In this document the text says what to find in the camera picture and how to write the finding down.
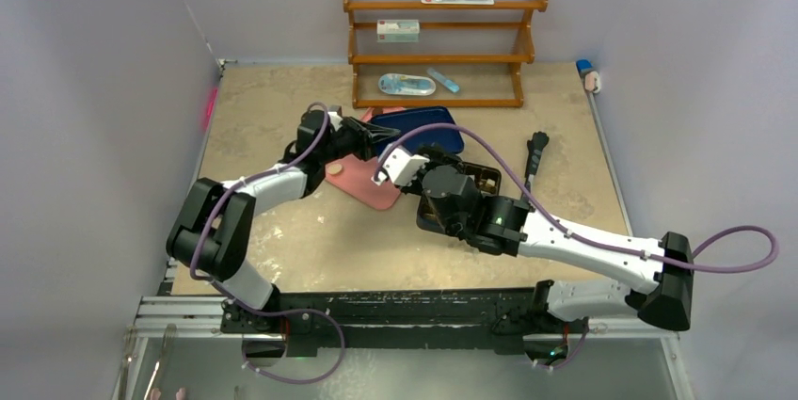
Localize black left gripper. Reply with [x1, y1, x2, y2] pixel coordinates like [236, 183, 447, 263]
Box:
[318, 117, 399, 166]

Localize blue chocolate tin box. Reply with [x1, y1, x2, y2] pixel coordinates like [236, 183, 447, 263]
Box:
[416, 162, 502, 234]

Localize dark blue tin lid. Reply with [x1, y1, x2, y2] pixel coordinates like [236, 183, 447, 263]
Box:
[367, 105, 466, 158]

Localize light blue small tube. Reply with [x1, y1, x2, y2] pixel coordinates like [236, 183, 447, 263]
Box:
[426, 68, 460, 94]

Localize wooden shelf rack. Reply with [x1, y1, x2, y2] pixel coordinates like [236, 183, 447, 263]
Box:
[343, 0, 549, 108]

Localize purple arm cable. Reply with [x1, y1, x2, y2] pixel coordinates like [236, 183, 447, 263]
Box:
[374, 123, 780, 372]
[188, 102, 346, 385]

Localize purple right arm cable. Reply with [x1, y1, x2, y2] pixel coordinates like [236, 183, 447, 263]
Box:
[374, 123, 780, 372]

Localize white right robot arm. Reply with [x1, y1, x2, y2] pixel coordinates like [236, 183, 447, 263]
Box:
[399, 146, 694, 331]

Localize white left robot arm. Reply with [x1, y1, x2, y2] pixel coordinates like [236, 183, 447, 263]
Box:
[166, 103, 401, 333]

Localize pink plastic tray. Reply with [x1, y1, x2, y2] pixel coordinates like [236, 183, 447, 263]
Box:
[324, 106, 407, 212]

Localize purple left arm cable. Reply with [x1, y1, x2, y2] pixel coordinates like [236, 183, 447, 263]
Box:
[188, 102, 346, 385]

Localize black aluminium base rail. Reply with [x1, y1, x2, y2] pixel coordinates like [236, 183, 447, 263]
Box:
[127, 287, 678, 361]

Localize white green small box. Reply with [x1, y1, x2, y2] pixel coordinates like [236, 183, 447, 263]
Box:
[376, 20, 421, 43]

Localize blue white corner device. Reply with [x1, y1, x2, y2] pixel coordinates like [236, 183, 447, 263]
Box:
[575, 59, 601, 94]

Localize white chocolate piece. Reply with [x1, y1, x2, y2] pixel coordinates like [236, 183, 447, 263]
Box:
[327, 164, 343, 176]

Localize light blue oval package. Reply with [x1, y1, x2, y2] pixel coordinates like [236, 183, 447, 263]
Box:
[377, 73, 437, 96]

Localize black handled metal tongs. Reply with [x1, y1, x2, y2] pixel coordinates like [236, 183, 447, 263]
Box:
[524, 131, 550, 191]

